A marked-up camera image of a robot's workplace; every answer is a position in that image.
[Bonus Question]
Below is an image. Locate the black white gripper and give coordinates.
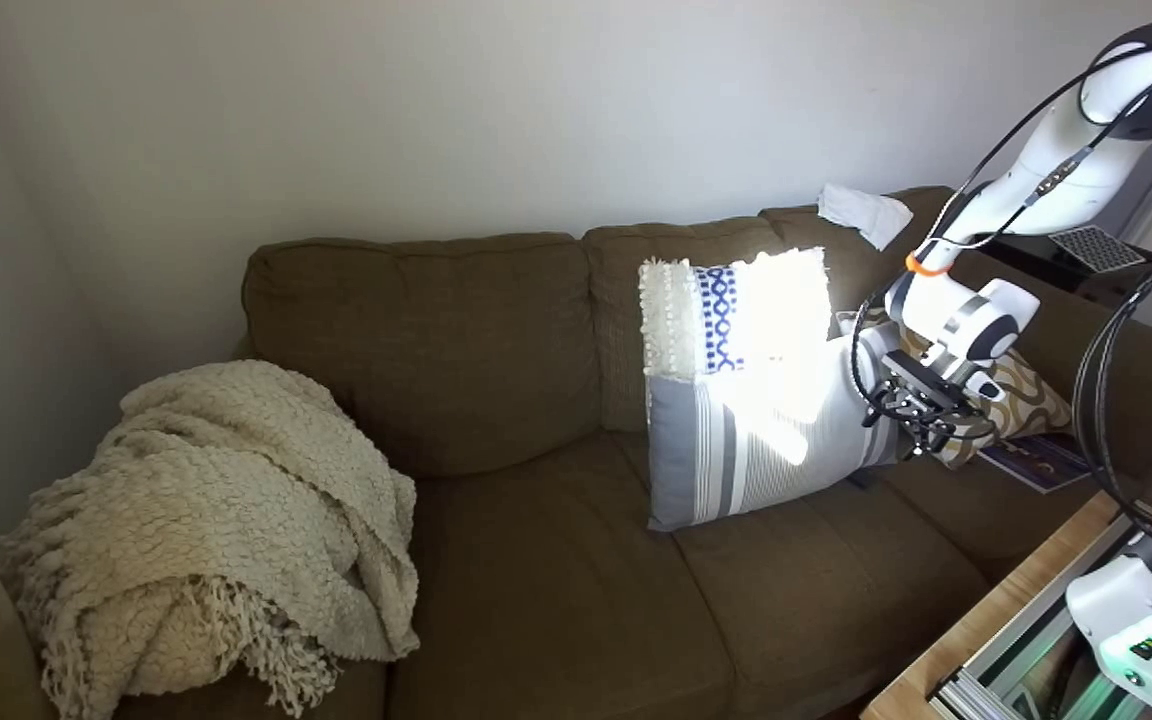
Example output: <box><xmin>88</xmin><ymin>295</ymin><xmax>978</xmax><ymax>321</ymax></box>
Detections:
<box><xmin>853</xmin><ymin>274</ymin><xmax>1039</xmax><ymax>456</ymax></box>

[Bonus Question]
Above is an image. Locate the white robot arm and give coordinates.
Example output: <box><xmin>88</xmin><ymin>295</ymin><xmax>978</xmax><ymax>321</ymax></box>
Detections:
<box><xmin>863</xmin><ymin>22</ymin><xmax>1152</xmax><ymax>456</ymax></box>

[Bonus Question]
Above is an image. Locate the yellow grey wavy pillow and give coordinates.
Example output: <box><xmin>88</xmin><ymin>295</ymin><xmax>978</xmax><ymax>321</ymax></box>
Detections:
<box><xmin>936</xmin><ymin>350</ymin><xmax>1074</xmax><ymax>472</ymax></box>

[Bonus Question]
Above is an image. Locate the dark magazine on cushion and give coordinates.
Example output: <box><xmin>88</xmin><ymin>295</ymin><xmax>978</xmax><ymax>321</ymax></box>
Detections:
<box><xmin>980</xmin><ymin>434</ymin><xmax>1091</xmax><ymax>496</ymax></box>

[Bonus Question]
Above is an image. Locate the white blue textured pillow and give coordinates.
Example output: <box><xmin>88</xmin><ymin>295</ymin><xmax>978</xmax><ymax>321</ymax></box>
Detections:
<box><xmin>639</xmin><ymin>248</ymin><xmax>832</xmax><ymax>378</ymax></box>

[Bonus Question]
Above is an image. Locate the grey white striped pillow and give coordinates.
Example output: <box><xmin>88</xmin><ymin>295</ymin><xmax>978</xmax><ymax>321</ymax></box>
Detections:
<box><xmin>646</xmin><ymin>334</ymin><xmax>895</xmax><ymax>533</ymax></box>

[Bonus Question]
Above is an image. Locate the white paper on sofa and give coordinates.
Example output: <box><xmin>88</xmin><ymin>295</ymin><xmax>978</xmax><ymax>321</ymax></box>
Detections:
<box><xmin>817</xmin><ymin>185</ymin><xmax>913</xmax><ymax>250</ymax></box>

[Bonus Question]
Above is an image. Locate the dark side table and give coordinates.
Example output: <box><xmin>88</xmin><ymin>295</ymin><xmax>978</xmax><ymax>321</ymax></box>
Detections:
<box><xmin>987</xmin><ymin>222</ymin><xmax>1152</xmax><ymax>306</ymax></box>

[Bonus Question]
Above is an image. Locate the tablet on side table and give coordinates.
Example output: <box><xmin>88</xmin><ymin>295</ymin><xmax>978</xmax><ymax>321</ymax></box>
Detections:
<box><xmin>1057</xmin><ymin>227</ymin><xmax>1145</xmax><ymax>274</ymax></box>

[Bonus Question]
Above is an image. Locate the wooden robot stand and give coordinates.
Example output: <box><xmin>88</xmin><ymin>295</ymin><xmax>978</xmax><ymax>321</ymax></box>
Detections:
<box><xmin>861</xmin><ymin>496</ymin><xmax>1152</xmax><ymax>720</ymax></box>

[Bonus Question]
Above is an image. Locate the brown fabric sofa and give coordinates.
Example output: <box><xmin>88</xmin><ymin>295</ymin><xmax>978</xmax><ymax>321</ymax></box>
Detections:
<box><xmin>0</xmin><ymin>185</ymin><xmax>1152</xmax><ymax>720</ymax></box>

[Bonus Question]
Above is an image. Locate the cream knitted throw blanket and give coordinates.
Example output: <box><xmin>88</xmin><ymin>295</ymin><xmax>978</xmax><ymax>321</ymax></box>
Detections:
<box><xmin>5</xmin><ymin>359</ymin><xmax>420</xmax><ymax>720</ymax></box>

